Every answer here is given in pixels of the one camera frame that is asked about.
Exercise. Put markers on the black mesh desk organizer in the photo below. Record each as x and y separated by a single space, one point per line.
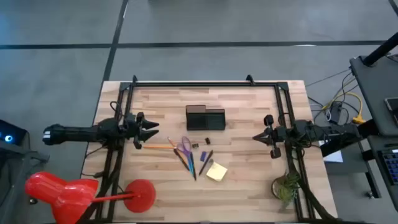
205 119

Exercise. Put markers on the black binder clip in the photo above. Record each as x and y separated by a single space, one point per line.
195 145
207 141

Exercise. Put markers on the grey side table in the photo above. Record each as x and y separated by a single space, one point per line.
376 93

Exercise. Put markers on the blue pen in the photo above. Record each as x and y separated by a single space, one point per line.
194 169

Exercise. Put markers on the black pole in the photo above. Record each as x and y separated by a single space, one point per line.
381 51

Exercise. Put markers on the dark brown pen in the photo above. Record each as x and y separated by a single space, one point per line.
206 162

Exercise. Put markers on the small grey object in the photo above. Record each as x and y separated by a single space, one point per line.
211 161

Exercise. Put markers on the orange pencil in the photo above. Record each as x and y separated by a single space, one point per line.
158 147
171 142

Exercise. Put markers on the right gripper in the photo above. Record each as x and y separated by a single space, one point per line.
276 135

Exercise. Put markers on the black smartphone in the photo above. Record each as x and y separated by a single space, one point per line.
392 109

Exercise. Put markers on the black power adapter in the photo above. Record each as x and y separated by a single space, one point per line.
335 112

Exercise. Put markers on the white paper sheet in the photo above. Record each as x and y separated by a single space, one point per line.
334 155

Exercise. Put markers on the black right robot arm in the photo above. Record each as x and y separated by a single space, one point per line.
326 130

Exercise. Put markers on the grey laptop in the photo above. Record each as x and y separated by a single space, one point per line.
388 174

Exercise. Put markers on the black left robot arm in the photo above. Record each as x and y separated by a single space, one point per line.
77 132

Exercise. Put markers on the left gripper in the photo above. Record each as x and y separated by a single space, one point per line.
133 129

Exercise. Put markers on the grey cart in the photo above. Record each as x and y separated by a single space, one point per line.
18 174

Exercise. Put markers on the black pen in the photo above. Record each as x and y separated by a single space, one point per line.
182 160

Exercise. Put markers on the black metal table frame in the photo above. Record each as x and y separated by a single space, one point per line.
202 84

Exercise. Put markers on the black computer with blue light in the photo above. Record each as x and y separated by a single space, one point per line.
11 133

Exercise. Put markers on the green plant in round holder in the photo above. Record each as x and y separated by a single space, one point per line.
287 188

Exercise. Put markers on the yellow sticky note pad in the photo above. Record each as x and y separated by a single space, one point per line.
216 171

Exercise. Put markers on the blue eraser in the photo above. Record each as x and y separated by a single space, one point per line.
203 156

